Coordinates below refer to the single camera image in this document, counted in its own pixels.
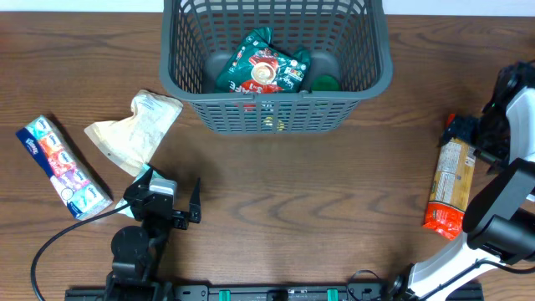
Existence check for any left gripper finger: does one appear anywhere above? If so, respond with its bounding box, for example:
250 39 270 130
189 178 201 213
127 167 153 195

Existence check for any teal plastic packet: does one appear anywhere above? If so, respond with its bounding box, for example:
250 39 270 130
115 164 164 218

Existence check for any beige paper pouch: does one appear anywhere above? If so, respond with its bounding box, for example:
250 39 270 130
84 89 183 176

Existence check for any Kleenex tissue multipack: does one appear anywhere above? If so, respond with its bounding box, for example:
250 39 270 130
16 115 112 221

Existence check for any orange spaghetti packet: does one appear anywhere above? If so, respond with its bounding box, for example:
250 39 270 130
422 115 476 240

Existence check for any green Nescafe coffee bag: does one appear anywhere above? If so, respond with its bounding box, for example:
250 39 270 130
215 27 311 94

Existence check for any green lidded jar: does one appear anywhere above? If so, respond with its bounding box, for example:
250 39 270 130
311 74 341 91

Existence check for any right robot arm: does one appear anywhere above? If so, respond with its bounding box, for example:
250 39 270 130
383 61 534 300

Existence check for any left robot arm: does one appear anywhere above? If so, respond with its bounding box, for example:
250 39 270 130
103 168 201 301

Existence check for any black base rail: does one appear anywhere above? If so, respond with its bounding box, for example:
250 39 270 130
64 282 485 301

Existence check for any left black cable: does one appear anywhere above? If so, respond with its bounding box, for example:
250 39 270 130
29 202 135 301

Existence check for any black cable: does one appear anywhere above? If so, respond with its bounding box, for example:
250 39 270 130
29 202 135 301
346 257 535 301

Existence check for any right black cable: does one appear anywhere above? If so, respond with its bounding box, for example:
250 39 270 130
346 257 535 301

